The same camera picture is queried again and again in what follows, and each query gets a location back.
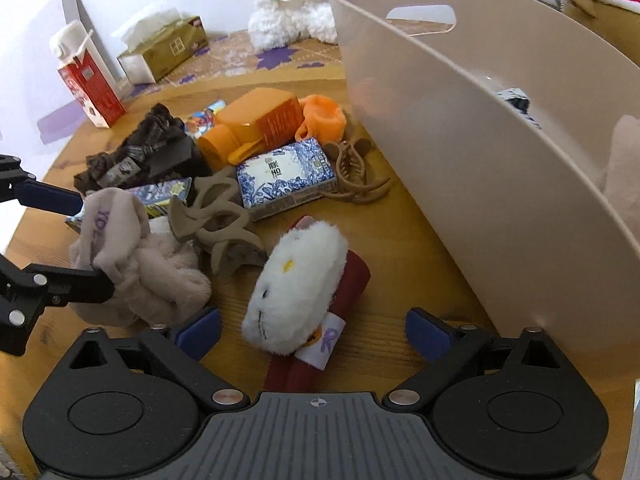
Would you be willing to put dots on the red white carton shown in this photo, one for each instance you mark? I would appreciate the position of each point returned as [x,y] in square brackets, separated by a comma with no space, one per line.
[95,95]

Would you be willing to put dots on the taupe hair claw clip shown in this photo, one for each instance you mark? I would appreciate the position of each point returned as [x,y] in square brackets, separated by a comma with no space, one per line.
[220,237]

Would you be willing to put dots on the blue white patterned box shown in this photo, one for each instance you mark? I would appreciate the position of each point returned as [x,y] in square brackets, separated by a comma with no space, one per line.
[285,175]

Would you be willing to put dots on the white blue patterned pouch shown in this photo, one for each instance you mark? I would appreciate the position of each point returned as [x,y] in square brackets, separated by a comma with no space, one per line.
[515,100]

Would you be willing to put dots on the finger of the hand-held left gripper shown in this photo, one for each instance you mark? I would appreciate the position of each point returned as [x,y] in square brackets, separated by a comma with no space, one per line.
[50,197]
[75,287]

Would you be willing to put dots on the beige plastic bin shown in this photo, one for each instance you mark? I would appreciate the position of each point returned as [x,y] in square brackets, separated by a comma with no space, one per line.
[475,135]

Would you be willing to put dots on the gold tissue box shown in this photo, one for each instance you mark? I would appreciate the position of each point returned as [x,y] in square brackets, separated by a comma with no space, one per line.
[170,50]

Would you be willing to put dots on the white fluffy plush toy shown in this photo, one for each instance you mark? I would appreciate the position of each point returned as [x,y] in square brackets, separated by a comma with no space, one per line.
[285,15]

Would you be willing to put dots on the orange box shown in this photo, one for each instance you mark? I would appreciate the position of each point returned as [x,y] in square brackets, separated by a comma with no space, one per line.
[265,112]

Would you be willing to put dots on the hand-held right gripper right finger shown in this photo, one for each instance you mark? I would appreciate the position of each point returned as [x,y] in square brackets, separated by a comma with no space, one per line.
[425,332]

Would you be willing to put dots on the dark brown plush toy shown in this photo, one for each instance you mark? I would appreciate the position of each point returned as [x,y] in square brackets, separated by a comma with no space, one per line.
[150,140]

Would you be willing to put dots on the purple starry box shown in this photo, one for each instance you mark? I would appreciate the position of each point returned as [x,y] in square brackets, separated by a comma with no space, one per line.
[160,192]

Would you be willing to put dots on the orange plush toy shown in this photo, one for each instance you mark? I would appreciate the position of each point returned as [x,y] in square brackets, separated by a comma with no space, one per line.
[325,120]

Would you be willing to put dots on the grey board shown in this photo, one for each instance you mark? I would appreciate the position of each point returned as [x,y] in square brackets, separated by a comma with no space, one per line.
[100,45]

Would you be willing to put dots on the purple patterned table mat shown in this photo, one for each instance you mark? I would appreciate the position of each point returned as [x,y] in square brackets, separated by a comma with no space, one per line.
[225,60]

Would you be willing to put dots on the beige fluffy sock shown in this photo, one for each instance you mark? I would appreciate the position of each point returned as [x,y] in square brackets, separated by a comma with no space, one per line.
[150,270]

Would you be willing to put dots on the brown plush with red hat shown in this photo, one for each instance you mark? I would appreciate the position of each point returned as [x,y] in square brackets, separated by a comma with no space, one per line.
[605,20]

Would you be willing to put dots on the white cat plush toy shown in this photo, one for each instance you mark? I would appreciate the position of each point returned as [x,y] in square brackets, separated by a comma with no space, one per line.
[295,285]

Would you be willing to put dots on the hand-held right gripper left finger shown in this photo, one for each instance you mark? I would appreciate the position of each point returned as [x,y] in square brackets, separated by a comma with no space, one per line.
[200,332]

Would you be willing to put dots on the tan hair claw clip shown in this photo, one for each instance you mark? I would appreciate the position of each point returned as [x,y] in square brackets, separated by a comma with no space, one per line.
[350,170]

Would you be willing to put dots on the orange roll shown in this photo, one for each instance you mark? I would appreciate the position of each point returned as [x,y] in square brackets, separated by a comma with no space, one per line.
[220,147]

